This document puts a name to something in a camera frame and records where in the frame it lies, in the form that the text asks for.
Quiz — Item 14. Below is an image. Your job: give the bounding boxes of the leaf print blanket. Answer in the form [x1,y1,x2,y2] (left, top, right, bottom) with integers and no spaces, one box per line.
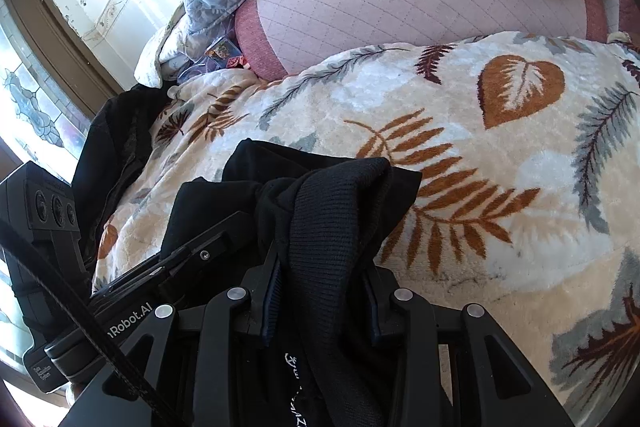
[92,32,640,427]

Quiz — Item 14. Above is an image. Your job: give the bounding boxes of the colourful printed packet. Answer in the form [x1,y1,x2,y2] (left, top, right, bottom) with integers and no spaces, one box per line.
[202,36,251,70]

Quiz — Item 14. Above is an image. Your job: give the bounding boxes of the black pants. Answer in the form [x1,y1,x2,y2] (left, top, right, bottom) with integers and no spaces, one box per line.
[160,139,423,427]

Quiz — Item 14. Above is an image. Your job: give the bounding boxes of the black strap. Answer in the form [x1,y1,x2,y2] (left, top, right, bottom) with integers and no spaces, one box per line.
[0,219,166,427]

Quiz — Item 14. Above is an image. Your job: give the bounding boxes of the window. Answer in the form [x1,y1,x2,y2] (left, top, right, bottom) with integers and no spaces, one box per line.
[0,0,131,188]

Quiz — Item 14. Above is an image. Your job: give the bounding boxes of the black jacket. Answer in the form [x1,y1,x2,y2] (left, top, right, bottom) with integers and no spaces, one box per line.
[70,84,176,278]

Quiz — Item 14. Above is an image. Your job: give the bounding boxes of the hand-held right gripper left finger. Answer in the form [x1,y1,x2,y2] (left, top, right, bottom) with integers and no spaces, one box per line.
[65,252,286,427]

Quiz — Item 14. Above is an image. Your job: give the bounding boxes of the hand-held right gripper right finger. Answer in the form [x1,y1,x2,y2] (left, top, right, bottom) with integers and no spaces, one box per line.
[362,264,576,427]

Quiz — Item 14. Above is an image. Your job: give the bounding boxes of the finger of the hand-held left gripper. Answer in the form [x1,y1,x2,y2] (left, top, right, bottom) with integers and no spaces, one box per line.
[90,211,253,304]

